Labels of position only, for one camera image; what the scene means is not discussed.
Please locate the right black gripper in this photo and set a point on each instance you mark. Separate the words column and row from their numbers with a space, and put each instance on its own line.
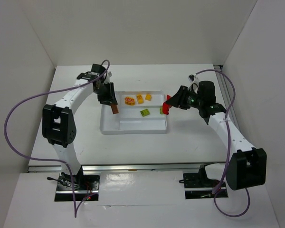
column 179, row 98

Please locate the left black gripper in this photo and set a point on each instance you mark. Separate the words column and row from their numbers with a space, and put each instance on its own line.
column 107, row 94

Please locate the tan lego plate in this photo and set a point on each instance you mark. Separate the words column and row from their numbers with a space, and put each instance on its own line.
column 114, row 108

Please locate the round orange lego piece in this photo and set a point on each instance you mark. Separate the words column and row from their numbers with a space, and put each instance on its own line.
column 129, row 101

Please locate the red lego piece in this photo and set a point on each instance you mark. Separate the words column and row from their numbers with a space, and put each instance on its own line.
column 165, row 106

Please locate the yellow long lego brick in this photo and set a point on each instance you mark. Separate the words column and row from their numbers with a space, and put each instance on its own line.
column 140, row 99

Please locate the small yellow lego brick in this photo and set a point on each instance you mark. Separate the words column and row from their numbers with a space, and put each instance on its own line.
column 148, row 97

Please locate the green yellow lego stack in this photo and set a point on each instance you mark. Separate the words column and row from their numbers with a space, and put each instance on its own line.
column 145, row 112

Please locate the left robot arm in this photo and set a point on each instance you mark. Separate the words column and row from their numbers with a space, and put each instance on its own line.
column 58, row 123

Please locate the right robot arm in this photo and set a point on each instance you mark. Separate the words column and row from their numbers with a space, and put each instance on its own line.
column 245, row 165

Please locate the white divided tray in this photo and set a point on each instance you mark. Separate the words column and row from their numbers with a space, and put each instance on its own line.
column 129, row 119

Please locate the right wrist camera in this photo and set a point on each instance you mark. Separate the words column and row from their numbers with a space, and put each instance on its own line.
column 193, row 78

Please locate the aluminium side rail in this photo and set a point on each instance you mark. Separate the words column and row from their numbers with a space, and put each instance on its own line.
column 227, row 94

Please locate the aluminium front rail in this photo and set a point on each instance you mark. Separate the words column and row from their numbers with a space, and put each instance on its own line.
column 145, row 167

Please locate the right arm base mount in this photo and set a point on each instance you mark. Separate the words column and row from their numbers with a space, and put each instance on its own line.
column 197, row 185

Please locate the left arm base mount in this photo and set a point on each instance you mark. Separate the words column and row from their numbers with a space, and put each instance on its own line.
column 90, row 186

